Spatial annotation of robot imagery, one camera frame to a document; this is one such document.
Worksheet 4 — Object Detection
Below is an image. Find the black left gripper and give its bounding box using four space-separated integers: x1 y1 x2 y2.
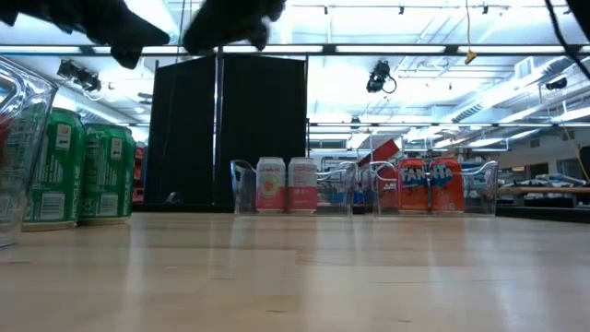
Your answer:
45 0 171 70

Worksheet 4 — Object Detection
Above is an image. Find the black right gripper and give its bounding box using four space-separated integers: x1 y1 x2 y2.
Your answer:
183 0 288 54

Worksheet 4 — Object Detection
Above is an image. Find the green Sprite soda can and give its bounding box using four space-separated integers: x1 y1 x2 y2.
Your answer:
77 122 137 227
21 106 87 232

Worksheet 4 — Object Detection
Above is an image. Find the pink white soda can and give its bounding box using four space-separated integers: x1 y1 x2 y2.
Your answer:
255 156 288 214
287 156 319 214

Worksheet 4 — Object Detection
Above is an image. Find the clear plastic bin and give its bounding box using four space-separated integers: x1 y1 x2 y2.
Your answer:
0 54 60 249
229 159 360 217
366 159 500 218

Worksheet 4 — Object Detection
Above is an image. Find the black track light cluster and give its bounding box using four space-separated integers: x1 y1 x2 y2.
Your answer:
55 58 103 93

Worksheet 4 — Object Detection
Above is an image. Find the overhead light bar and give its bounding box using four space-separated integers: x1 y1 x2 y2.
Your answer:
0 41 590 58

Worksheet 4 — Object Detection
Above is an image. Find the black folding screen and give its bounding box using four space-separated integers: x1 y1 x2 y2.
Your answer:
143 53 309 213

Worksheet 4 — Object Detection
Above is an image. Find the red sign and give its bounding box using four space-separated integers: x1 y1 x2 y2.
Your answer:
359 137 402 208

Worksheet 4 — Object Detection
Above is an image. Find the blue white box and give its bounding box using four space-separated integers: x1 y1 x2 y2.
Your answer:
329 191 365 207

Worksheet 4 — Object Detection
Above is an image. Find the yellow hanging plug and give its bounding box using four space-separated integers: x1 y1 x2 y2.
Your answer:
464 0 478 65

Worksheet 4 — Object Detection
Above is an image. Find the wooden workbench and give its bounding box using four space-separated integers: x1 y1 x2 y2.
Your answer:
490 184 590 196

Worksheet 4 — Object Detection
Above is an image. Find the black ceiling camera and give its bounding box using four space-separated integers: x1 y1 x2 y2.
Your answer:
366 59 397 96

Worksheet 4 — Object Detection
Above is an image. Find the black ceiling rail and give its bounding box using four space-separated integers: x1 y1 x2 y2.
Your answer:
307 121 590 128

